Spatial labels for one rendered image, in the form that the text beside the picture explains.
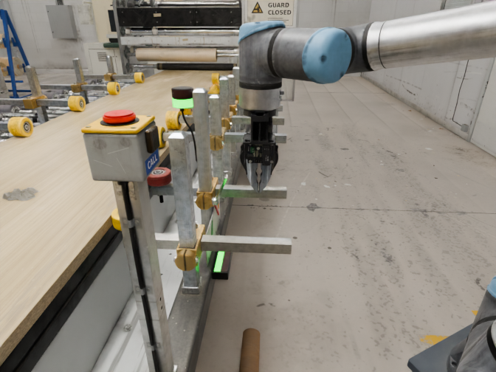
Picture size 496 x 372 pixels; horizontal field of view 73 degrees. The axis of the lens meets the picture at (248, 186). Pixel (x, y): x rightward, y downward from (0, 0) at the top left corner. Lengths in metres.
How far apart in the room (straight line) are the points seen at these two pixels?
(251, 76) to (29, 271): 0.58
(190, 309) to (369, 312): 1.23
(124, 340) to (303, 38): 0.80
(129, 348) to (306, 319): 1.07
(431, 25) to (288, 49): 0.24
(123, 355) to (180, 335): 0.17
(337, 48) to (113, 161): 0.41
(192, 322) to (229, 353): 0.84
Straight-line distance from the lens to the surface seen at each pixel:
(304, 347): 1.72
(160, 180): 1.08
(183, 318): 0.87
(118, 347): 0.96
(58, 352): 0.81
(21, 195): 1.11
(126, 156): 0.44
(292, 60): 0.63
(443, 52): 0.68
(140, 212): 0.49
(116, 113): 0.46
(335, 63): 0.63
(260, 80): 0.69
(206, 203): 1.02
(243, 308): 1.86
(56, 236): 0.88
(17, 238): 0.92
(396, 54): 0.70
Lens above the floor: 1.33
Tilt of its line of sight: 26 degrees down
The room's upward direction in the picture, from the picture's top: straight up
